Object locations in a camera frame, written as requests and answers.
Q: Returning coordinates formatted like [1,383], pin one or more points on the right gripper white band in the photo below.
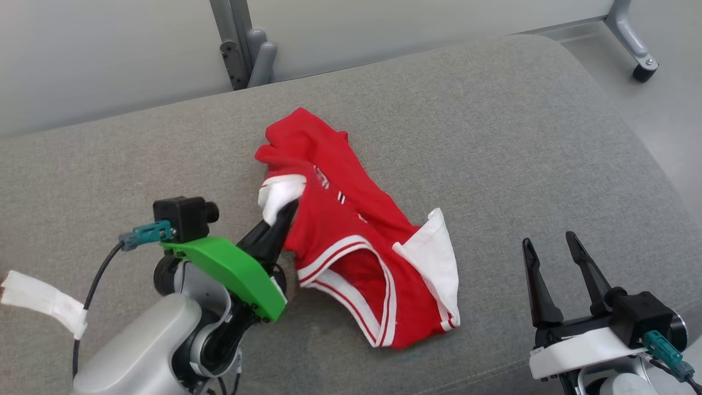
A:
[581,348]

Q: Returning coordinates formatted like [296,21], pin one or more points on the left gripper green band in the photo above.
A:
[236,274]

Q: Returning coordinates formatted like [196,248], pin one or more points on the red jersey white trim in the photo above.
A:
[340,230]

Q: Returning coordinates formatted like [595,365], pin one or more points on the grey rounded partition foot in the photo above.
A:
[263,60]

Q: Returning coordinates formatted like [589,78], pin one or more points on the black caster wheel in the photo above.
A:
[646,72]

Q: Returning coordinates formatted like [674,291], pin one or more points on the white tape label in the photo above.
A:
[38,299]

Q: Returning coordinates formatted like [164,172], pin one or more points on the grey partition leg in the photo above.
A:
[625,30]

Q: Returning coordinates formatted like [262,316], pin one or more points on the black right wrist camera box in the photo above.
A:
[639,315]

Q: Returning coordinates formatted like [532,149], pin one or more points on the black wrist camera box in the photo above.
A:
[184,216]
[639,315]

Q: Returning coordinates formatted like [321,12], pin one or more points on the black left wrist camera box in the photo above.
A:
[184,216]

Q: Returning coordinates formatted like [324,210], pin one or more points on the grey partition post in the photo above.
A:
[233,33]

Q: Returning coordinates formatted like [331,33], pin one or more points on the grey partition base rail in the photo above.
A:
[576,24]

